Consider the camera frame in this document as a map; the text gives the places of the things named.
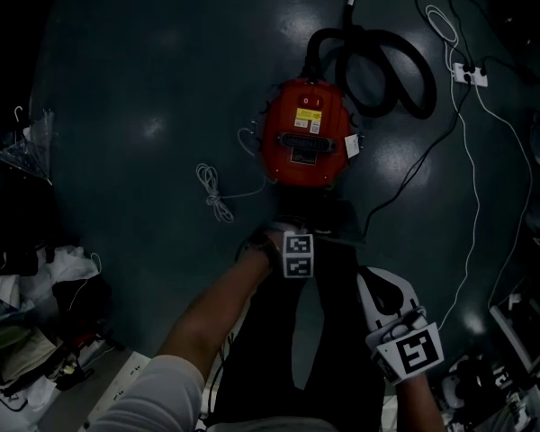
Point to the person's white shirt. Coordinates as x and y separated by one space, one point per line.
153 398

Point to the white paper tag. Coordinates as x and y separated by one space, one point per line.
352 146

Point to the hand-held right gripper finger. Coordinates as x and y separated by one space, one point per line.
369 306
411 297

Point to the person's left forearm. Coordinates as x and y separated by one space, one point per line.
216 313

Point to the transparent umbrella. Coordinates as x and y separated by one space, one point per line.
29 146

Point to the person's right forearm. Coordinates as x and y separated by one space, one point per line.
418 405

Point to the white flat board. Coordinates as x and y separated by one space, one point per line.
121 389

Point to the white power strip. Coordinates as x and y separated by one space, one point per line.
470 74

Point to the pile of clothes and clutter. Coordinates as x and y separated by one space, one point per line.
31 286

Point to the red vacuum cleaner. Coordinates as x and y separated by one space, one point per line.
306 133

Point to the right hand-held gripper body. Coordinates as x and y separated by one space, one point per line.
414 353

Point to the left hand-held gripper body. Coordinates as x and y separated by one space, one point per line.
297 259

